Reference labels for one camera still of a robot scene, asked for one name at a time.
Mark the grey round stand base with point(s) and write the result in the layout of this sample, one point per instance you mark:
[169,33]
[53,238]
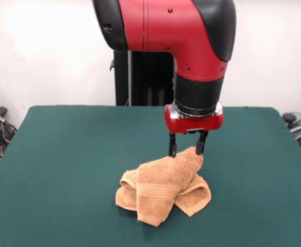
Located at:
[298,130]

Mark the dark green table cloth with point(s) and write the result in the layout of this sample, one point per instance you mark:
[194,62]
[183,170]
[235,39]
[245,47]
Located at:
[50,167]

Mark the tan terry towel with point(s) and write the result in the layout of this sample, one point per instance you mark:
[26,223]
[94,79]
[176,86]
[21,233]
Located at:
[160,185]

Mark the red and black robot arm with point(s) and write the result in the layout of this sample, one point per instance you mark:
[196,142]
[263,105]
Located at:
[166,25]

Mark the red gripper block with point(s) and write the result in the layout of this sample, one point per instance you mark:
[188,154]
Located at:
[191,124]

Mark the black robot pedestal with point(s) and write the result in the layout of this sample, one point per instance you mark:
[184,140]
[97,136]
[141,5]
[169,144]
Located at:
[145,82]

